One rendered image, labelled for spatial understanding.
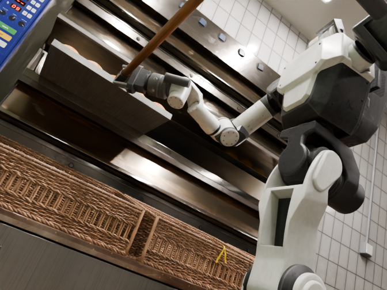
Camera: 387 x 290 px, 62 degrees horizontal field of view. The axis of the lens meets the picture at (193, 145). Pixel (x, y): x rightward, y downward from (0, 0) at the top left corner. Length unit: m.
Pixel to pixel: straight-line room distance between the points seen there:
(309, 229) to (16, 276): 0.74
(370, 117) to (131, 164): 1.04
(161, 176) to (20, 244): 0.89
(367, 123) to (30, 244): 1.00
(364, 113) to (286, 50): 1.55
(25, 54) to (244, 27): 1.40
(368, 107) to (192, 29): 1.26
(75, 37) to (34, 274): 1.06
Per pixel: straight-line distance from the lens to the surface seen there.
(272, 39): 2.52
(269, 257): 0.87
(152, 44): 1.07
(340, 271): 2.54
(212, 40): 2.13
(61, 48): 1.36
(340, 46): 1.09
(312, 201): 0.88
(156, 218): 1.08
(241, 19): 2.38
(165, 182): 1.66
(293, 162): 0.94
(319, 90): 1.02
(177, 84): 1.20
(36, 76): 1.62
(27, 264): 0.95
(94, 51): 1.64
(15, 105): 1.56
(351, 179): 1.06
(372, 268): 2.85
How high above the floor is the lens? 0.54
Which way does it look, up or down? 24 degrees up
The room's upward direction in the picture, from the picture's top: 21 degrees clockwise
